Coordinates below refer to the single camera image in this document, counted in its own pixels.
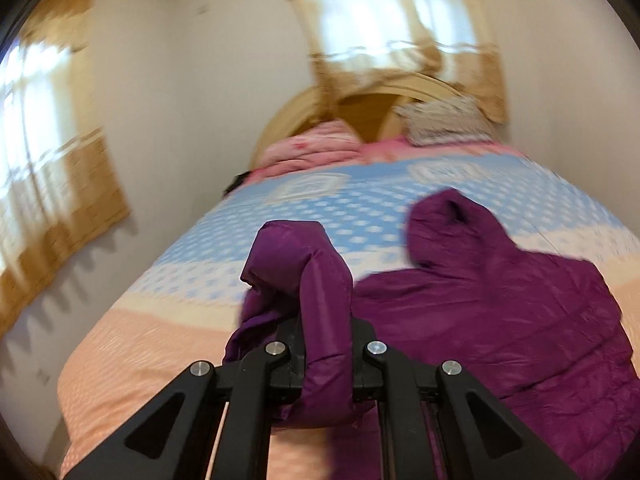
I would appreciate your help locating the grey patterned pillow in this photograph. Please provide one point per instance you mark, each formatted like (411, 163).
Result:
(442, 120)

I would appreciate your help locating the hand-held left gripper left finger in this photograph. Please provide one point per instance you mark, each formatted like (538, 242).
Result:
(287, 362)

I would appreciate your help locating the beige lace window curtain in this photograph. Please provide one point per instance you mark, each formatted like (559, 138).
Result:
(55, 160)
(395, 25)

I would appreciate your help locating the pink folded quilt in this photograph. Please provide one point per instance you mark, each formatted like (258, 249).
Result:
(310, 147)

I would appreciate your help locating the blue and peach dotted bedspread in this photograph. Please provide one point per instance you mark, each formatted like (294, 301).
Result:
(200, 270)

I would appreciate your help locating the beige wooden headboard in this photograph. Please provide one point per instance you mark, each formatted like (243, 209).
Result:
(365, 115)

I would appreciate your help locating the purple down jacket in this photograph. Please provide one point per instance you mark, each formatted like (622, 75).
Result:
(500, 320)

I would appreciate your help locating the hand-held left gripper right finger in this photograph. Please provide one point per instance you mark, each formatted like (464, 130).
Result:
(363, 362)

